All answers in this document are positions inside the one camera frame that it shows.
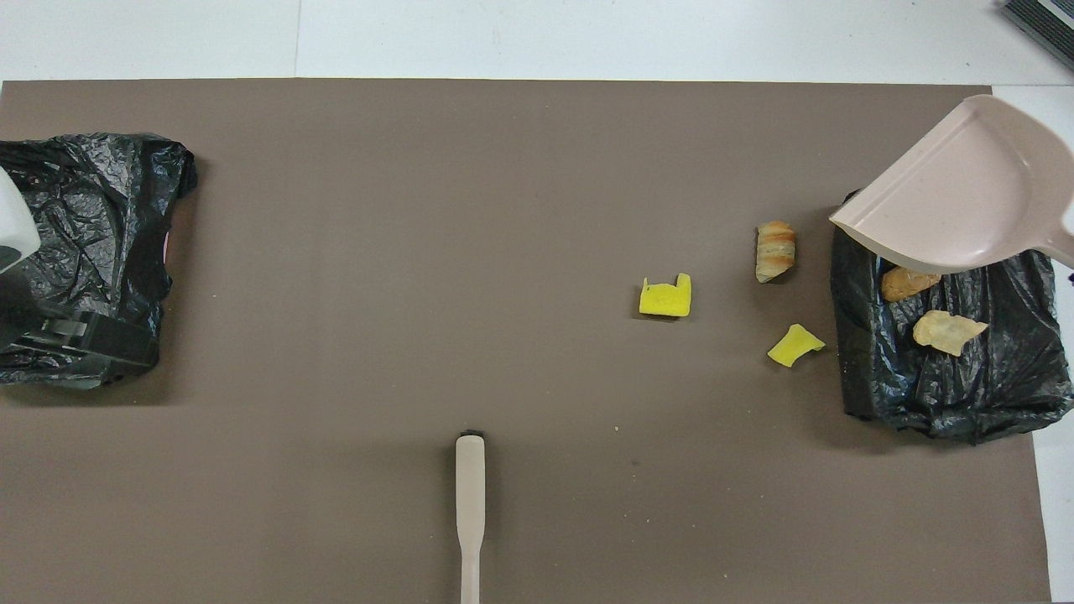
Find beige hand brush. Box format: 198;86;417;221
455;430;487;604

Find beige plastic dustpan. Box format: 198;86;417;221
829;94;1074;275

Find yellow curved sponge scrap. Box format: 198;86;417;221
767;324;826;368

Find orange striped croissant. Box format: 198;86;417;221
754;221;796;284

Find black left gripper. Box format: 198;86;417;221
0;277;160;376

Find yellow notched sponge piece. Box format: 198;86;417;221
639;273;693;318

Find black bag lined bin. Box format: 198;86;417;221
831;190;1074;444
0;132;198;390

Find pale torn bread chunk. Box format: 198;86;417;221
913;310;990;357

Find brown bread bun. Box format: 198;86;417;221
880;265;942;303

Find dark grey ribbed device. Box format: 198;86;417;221
1000;0;1074;72

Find brown table mat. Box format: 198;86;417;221
0;79;1051;604

